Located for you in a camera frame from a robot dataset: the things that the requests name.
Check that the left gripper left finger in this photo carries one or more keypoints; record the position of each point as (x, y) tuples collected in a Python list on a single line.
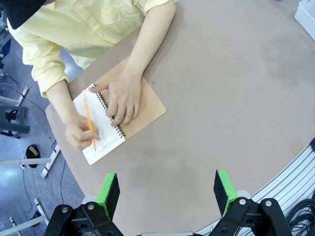
[(108, 194)]

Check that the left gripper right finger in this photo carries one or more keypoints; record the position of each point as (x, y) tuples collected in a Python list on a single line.
[(225, 194)]

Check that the yellow pencil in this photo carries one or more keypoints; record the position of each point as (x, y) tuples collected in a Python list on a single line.
[(87, 113)]

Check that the spiral notebook with kraft cover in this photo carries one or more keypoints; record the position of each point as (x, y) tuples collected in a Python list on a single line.
[(145, 105)]

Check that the person's right forearm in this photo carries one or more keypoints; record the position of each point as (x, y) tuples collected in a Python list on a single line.
[(61, 103)]

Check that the person's left forearm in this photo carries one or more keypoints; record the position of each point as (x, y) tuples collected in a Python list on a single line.
[(152, 41)]

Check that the person's right hand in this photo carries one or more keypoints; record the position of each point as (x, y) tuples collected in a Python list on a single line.
[(77, 132)]

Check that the person's left hand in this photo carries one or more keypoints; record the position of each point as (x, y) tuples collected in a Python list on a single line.
[(125, 98)]

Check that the black tan slipper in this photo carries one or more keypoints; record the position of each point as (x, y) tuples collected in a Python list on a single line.
[(32, 157)]

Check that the person in yellow shirt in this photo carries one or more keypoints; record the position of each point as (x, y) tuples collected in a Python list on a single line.
[(86, 24)]

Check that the white perforated plastic basket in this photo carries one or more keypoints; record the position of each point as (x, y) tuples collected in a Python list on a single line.
[(307, 14)]

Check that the ribbed aluminium base plate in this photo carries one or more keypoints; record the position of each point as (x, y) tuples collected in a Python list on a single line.
[(283, 182)]

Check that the white stand frame with feet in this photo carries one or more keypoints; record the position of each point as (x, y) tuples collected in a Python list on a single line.
[(24, 223), (29, 161)]

